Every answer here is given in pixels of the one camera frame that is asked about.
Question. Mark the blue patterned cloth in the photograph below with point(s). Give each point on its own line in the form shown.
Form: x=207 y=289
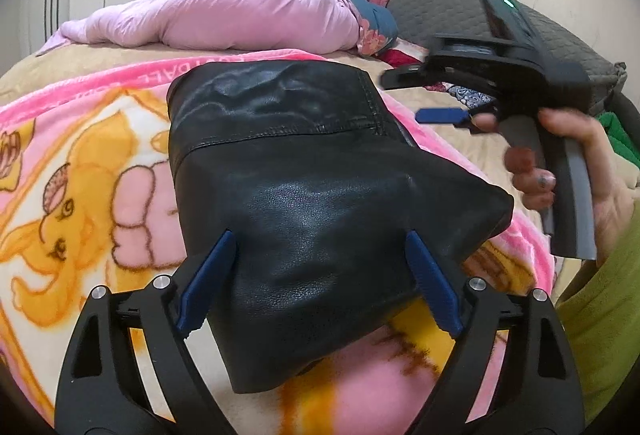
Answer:
x=465 y=95

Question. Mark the pink cartoon printed blanket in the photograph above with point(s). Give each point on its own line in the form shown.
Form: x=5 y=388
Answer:
x=75 y=155

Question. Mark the person's right hand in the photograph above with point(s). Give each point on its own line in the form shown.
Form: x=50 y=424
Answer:
x=605 y=195

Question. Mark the blue floral quilt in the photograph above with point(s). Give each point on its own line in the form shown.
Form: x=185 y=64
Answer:
x=375 y=17

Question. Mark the grey quilted headboard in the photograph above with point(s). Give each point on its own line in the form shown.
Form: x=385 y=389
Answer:
x=440 y=0

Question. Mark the pink padded jacket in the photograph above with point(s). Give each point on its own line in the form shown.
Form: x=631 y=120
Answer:
x=225 y=10

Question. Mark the red striped pillow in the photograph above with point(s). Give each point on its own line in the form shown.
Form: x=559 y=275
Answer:
x=402 y=52

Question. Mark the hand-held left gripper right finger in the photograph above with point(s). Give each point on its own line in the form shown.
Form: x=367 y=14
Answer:
x=431 y=286

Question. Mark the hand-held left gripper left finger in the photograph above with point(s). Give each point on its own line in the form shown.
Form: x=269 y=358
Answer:
x=205 y=280

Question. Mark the green cloth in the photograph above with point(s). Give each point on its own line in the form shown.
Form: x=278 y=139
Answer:
x=620 y=135

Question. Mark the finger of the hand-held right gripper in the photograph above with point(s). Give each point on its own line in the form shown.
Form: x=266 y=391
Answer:
x=440 y=115
x=402 y=77

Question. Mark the black leather jacket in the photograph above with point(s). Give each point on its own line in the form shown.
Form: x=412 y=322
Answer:
x=300 y=195

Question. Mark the person's right forearm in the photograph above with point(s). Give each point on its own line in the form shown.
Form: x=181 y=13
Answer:
x=605 y=325

